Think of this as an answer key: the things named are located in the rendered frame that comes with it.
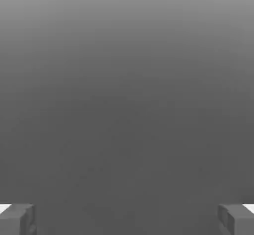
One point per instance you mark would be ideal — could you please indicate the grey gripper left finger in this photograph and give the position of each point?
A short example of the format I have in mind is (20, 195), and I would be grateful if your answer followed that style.
(13, 221)

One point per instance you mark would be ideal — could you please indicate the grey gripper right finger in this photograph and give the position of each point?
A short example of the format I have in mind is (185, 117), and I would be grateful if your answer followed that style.
(238, 222)

